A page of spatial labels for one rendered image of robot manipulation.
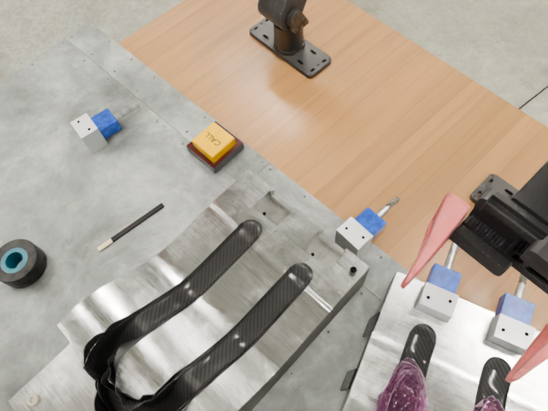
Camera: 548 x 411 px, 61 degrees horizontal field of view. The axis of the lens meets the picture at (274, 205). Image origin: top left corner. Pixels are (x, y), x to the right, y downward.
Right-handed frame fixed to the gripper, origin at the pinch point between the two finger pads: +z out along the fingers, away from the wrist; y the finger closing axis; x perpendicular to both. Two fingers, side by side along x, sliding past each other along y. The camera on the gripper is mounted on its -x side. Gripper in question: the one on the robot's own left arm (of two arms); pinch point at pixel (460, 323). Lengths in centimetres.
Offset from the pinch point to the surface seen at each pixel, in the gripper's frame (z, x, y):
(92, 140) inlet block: 8, 37, -68
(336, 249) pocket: -8.0, 33.1, -18.1
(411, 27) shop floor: -139, 122, -89
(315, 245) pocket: -6.4, 33.8, -21.0
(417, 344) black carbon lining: -6.3, 35.2, 0.0
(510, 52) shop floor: -155, 122, -48
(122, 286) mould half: 19.8, 28.3, -34.9
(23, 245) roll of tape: 29, 36, -58
